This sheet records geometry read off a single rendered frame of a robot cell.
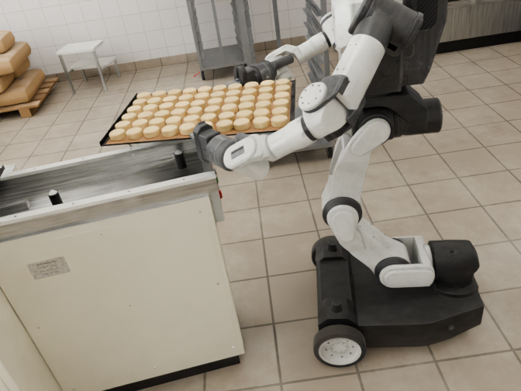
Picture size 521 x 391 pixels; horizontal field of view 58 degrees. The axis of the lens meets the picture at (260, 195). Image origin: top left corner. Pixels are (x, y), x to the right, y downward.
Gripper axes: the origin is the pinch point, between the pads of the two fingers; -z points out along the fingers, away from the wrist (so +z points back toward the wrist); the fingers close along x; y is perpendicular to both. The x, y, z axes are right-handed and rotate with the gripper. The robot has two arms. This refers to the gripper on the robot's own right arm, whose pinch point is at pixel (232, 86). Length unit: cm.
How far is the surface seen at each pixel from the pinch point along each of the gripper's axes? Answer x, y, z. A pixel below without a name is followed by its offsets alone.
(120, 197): -10, 18, -59
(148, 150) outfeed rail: -11.2, -3.1, -37.4
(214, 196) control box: -19.7, 27.9, -33.2
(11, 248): -19, 3, -90
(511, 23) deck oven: -79, -64, 370
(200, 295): -55, 27, -46
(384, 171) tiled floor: -99, -16, 116
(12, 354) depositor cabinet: -49, 9, -103
